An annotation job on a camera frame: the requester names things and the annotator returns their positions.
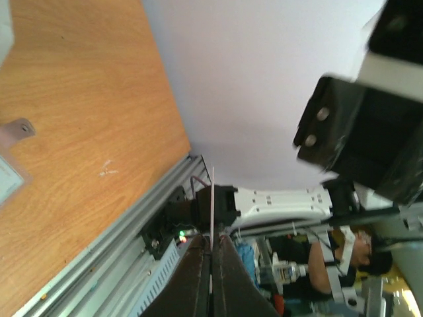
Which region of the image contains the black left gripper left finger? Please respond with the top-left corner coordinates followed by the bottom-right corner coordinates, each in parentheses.
top-left (141, 234), bottom-right (212, 317)

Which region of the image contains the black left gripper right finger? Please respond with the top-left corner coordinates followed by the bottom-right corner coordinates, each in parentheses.
top-left (211, 234), bottom-right (278, 317)

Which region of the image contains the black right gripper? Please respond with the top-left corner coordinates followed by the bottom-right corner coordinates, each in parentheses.
top-left (293, 76), bottom-right (422, 205)

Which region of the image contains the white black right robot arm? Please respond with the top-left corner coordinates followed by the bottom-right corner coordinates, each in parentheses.
top-left (190, 76), bottom-right (422, 230)

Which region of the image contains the person in background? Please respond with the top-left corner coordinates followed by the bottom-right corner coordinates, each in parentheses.
top-left (277, 226), bottom-right (394, 298)

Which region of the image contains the white storage bin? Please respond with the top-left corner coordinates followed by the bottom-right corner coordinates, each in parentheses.
top-left (0, 0), bottom-right (15, 65)

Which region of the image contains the grey slotted cable duct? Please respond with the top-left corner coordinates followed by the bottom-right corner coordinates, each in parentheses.
top-left (128, 240), bottom-right (180, 316)

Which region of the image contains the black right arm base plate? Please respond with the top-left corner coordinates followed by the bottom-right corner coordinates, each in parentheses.
top-left (137, 186), bottom-right (199, 260)

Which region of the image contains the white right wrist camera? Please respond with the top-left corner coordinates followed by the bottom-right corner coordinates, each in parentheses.
top-left (356, 0), bottom-right (422, 102)

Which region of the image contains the aluminium front rail frame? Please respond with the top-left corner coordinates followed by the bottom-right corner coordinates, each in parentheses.
top-left (14, 155), bottom-right (206, 316)

